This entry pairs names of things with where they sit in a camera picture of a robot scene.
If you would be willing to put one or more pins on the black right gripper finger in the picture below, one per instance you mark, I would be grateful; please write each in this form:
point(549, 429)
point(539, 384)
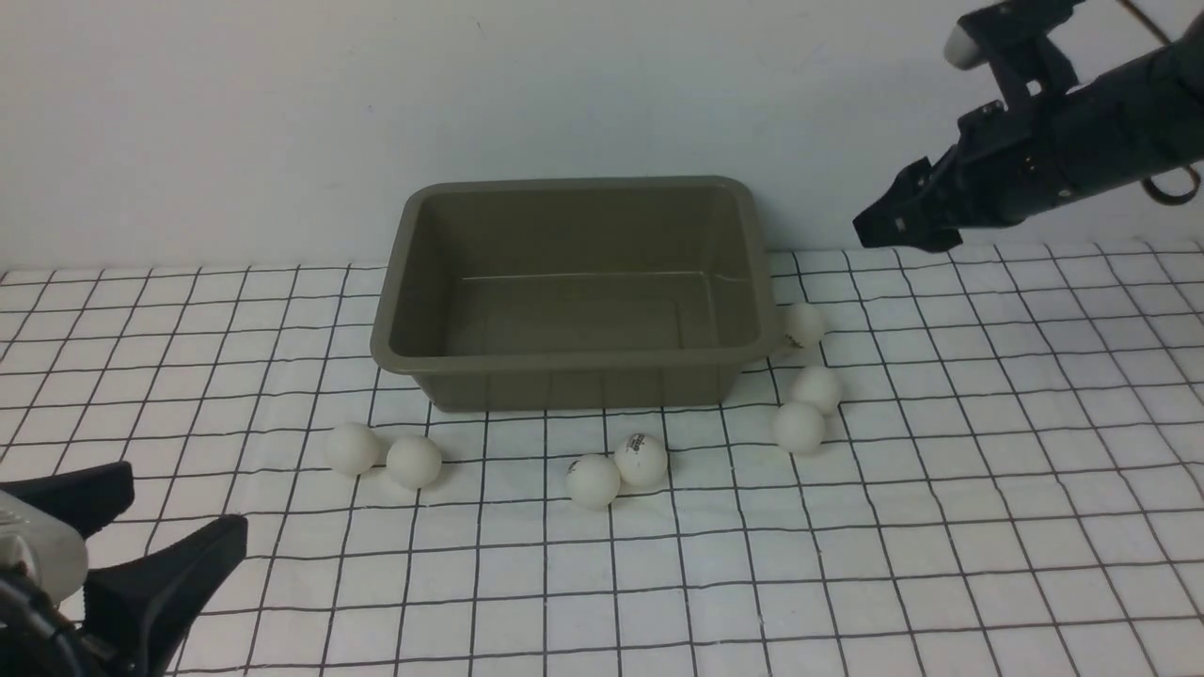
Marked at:
point(911, 196)
point(921, 235)

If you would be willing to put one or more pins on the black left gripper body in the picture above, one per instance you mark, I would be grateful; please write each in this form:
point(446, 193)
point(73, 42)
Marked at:
point(39, 640)

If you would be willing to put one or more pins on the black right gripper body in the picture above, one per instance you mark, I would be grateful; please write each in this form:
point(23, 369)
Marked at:
point(1009, 165)

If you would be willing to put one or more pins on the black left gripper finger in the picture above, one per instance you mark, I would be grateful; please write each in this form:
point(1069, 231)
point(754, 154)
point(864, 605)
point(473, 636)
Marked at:
point(86, 500)
point(137, 614)

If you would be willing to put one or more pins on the white ball with logo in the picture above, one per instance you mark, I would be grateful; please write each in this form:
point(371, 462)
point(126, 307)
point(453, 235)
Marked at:
point(642, 461)

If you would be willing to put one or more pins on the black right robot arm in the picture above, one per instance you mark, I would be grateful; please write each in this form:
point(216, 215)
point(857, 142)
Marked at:
point(1154, 116)

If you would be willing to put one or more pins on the olive green plastic bin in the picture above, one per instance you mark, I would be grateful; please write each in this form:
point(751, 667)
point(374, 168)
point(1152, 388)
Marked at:
point(577, 294)

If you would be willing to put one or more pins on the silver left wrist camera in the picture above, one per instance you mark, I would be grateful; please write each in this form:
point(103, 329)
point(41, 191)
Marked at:
point(46, 549)

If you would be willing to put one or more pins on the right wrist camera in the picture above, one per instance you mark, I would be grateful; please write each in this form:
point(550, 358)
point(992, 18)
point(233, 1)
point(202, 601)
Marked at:
point(1013, 38)

